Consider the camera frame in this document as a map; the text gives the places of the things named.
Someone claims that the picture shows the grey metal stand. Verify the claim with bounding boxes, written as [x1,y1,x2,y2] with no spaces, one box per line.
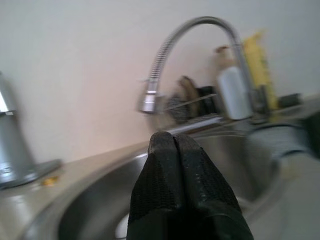
[0,71,63,190]

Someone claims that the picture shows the steel wool scrubber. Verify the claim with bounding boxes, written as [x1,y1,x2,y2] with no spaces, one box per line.
[166,92,191,123]

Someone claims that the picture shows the small black sponge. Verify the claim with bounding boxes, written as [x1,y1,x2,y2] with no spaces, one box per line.
[278,93,302,108]

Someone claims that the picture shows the wire sink rack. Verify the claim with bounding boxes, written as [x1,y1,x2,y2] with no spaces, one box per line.
[163,93,225,133]

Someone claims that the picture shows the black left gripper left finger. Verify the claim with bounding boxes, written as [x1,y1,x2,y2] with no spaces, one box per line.
[126,131,192,240]

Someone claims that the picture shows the yellow dish soap bottle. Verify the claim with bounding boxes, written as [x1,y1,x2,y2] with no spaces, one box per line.
[242,29,280,111]

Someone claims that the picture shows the white plastic bottle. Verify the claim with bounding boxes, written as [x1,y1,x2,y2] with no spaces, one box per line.
[213,46,253,121]

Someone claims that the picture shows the small gold object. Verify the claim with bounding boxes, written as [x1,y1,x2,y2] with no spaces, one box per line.
[41,176,60,186]

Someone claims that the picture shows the white ceramic bowl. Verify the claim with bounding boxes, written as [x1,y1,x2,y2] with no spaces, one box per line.
[115,212,131,238]

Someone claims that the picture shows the black round scrubber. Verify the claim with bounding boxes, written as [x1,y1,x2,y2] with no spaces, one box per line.
[198,86,218,116]

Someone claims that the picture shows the stainless steel double sink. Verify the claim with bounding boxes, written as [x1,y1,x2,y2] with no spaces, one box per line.
[18,117,320,240]

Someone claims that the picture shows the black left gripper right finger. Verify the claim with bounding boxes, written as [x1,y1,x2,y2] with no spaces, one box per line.
[174,133,255,240]

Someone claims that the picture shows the flexible spring steel faucet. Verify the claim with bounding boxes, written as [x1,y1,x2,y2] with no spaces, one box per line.
[136,16,270,125]

